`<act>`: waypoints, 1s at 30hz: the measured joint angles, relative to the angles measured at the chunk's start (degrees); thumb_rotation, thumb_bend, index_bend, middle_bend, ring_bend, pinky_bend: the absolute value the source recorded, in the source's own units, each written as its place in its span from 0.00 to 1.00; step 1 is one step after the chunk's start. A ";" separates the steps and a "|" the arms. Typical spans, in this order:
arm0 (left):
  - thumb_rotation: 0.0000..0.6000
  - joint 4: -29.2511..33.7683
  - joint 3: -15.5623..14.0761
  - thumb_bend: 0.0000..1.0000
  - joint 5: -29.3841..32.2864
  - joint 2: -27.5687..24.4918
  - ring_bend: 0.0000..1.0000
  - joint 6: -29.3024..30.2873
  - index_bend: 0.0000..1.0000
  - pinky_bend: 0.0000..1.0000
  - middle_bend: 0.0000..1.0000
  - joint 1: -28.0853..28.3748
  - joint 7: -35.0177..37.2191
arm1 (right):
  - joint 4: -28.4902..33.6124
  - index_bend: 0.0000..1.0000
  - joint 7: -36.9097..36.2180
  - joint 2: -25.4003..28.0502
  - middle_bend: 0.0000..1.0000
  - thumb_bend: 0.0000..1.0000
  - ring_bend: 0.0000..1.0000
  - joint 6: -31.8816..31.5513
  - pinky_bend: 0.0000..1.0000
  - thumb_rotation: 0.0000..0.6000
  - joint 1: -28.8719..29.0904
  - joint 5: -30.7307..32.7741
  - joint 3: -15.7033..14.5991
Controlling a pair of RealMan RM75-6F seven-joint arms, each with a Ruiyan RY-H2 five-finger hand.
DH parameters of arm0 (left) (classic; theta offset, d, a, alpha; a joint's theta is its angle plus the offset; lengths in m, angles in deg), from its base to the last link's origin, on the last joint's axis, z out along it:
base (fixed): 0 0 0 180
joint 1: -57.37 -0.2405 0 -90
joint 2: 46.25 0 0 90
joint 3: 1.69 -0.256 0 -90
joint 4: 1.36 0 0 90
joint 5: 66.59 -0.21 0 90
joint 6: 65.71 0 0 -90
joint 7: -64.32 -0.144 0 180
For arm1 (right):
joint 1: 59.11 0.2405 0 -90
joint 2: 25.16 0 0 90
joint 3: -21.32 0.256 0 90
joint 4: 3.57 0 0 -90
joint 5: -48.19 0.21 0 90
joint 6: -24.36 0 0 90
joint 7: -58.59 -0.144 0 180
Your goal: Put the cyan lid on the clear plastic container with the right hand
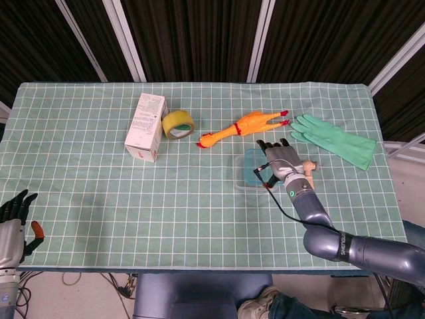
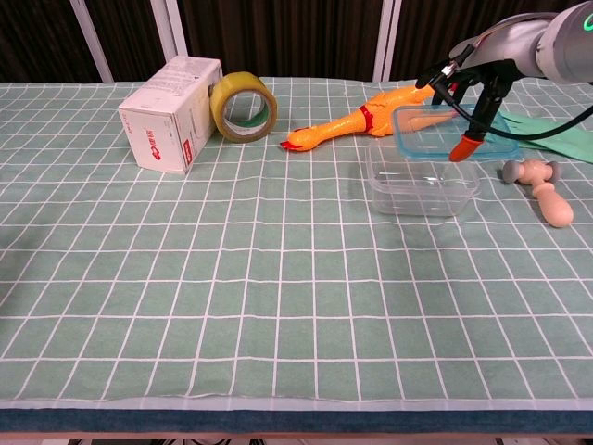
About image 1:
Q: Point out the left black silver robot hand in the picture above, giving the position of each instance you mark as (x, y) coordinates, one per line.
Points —
(10, 244)

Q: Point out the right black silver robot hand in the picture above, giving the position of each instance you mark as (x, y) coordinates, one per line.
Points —
(284, 161)

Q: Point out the blue container lid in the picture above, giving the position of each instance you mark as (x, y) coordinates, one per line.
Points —
(254, 166)

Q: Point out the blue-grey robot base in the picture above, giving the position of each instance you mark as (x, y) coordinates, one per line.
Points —
(186, 292)

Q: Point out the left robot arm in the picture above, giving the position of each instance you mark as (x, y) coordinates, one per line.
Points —
(7, 295)

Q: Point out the clear plastic container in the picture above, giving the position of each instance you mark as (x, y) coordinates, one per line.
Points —
(239, 179)

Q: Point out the white cardboard box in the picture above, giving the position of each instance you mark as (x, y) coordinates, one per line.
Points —
(144, 128)

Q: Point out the wooden toy hammer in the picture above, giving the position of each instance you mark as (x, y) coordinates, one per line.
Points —
(310, 166)

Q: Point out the orange rubber chicken toy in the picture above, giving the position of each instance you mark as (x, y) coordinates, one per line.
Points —
(247, 125)

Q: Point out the green rubber glove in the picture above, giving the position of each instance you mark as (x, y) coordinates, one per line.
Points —
(335, 139)

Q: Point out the green checked tablecloth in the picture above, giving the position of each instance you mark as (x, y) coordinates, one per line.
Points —
(99, 199)

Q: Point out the yellow packing tape roll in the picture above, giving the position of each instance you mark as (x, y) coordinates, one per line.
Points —
(172, 121)

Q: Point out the blue jeans leg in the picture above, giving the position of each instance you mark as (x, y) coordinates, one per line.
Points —
(415, 234)
(299, 307)

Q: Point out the beige sneaker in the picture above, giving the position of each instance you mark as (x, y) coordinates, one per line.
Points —
(255, 305)

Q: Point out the black pleated curtain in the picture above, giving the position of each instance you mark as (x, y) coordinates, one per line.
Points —
(199, 33)

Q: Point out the chrome metal bar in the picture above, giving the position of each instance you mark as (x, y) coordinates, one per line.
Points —
(348, 309)

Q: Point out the wide white aluminium post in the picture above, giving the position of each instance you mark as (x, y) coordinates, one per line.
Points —
(126, 40)
(261, 40)
(398, 61)

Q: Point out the thin white aluminium post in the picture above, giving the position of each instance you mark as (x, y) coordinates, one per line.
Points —
(81, 41)

